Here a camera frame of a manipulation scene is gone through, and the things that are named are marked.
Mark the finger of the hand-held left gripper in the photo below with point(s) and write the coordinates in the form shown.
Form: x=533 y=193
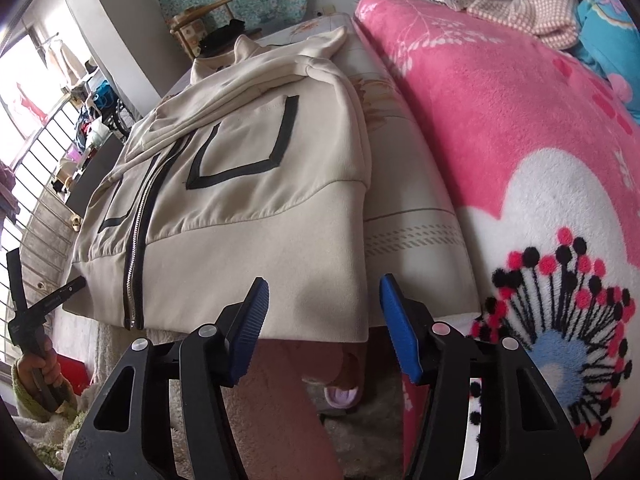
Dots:
x=60 y=295
x=15 y=280

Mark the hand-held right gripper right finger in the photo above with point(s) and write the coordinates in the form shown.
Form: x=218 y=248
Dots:
x=400 y=330

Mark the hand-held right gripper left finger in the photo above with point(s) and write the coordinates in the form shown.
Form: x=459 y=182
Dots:
x=250 y=330

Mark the cream zip jacket black trim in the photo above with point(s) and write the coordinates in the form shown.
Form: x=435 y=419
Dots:
x=260 y=210

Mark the pile of colourful clothes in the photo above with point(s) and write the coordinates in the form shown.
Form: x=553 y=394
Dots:
x=97 y=95

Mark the person's left hand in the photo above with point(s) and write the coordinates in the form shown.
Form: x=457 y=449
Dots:
x=47 y=370

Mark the pink slipper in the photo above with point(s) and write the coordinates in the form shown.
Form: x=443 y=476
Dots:
x=342 y=395

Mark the person's leg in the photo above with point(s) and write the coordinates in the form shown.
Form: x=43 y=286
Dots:
x=290 y=410

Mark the dark red hanging cloth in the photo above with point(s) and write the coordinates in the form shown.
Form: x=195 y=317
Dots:
x=7 y=190

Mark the plaid floral bed sheet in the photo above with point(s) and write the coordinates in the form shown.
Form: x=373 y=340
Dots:
x=410 y=240

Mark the cluttered dark side table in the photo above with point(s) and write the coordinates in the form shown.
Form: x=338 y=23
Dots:
x=95 y=170

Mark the red hanging garment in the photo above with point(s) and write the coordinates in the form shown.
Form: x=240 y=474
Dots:
x=32 y=105

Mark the wheelchair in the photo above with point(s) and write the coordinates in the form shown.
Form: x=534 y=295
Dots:
x=122 y=120

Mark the pink floral fleece blanket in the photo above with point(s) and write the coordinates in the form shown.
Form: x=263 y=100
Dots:
x=500 y=135

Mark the cream hanging garment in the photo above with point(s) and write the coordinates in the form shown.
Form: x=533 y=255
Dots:
x=62 y=60

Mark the black bag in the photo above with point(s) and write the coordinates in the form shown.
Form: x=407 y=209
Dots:
x=222 y=35

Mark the wooden chair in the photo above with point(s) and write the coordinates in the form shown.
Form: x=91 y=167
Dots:
x=192 y=20

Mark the pink checked garment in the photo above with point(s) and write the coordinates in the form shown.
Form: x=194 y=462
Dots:
x=540 y=5

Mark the teal printed blanket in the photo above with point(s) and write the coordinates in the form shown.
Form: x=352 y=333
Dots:
x=610 y=30

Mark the white wall socket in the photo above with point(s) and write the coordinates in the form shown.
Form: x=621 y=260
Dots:
x=328 y=10

